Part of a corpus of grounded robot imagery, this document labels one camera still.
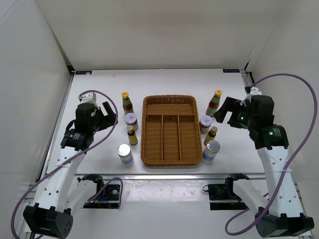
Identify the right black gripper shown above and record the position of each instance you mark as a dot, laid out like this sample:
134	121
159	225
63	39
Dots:
231	105

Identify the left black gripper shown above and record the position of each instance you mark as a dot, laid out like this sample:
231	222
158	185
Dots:
107	120

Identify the silver-top shaker bottle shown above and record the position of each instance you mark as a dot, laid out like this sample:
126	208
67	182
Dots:
211	150
125	154

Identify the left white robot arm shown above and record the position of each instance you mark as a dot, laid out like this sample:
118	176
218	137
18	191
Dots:
52	214

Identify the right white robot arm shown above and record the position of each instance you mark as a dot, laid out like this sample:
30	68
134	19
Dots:
282	214

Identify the right green sauce bottle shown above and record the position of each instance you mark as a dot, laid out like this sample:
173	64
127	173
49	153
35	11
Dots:
214	103

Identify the green sauce bottle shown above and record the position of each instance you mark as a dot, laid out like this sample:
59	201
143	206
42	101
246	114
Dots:
127	104
214	103

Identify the left green sauce bottle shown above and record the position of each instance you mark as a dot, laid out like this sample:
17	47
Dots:
127	104

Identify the left white-lid jar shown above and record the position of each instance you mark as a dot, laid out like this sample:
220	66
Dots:
131	119

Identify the white-lid jar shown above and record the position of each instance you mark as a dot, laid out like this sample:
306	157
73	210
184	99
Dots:
131	119
205	123

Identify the right white-lid jar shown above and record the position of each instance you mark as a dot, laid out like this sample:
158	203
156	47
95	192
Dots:
205	123

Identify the right small yellow bottle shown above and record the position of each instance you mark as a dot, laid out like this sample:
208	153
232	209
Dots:
211	135

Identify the small yellow bottle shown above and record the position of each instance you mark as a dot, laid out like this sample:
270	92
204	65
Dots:
133	140
211	135

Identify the left small yellow bottle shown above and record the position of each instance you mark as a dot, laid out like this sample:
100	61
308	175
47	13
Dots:
133	140

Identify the woven wicker basket tray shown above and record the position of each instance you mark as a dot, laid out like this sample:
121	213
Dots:
170	131

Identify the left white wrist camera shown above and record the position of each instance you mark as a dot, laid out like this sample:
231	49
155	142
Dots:
89	97

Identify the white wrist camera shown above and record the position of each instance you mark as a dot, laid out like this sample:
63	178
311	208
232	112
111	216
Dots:
89	97
250	91

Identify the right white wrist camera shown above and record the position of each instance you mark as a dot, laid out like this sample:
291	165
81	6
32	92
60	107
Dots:
250	91

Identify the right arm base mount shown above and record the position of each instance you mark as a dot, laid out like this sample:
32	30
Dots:
222	200

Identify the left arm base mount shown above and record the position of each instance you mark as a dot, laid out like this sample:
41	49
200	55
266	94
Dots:
107	196

